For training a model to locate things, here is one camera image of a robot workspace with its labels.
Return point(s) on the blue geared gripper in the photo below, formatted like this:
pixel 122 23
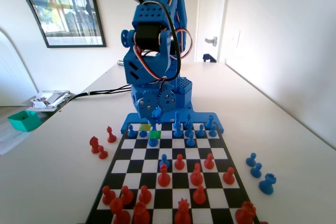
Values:
pixel 146 104

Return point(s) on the red chess bishop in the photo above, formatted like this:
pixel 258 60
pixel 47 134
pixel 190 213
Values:
pixel 164 178
pixel 111 137

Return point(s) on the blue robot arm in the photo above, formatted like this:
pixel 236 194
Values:
pixel 147 64

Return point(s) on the blue chess pawn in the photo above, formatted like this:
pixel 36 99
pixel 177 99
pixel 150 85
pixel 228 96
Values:
pixel 190 141
pixel 212 132
pixel 256 171
pixel 200 132
pixel 164 162
pixel 251 160
pixel 131 132
pixel 142 132

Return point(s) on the black and white chess board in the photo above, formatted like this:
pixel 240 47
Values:
pixel 139 153

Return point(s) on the blue board mounting plate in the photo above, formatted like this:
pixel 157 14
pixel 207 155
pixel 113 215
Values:
pixel 199 117

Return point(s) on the red chess pawn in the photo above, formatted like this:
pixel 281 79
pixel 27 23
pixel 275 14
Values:
pixel 145 196
pixel 179 163
pixel 229 178
pixel 108 196
pixel 199 196
pixel 209 163
pixel 102 153
pixel 126 196

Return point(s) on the red chess queen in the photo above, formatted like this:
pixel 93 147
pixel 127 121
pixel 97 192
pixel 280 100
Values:
pixel 183 213

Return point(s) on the silver metal cylinder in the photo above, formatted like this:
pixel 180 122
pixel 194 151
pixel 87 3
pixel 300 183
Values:
pixel 120 63

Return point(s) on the blue table clamp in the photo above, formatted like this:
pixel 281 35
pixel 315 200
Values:
pixel 208 57

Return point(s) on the pile of papers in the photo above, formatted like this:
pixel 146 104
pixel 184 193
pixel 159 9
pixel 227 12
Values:
pixel 50 99

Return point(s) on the white door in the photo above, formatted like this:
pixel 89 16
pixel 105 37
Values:
pixel 210 11

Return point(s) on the green plastic box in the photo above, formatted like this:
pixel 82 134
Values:
pixel 25 123

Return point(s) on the black framed picture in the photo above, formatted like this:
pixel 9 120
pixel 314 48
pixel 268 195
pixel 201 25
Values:
pixel 68 11

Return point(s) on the white arched panel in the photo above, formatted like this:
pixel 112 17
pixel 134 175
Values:
pixel 15 19

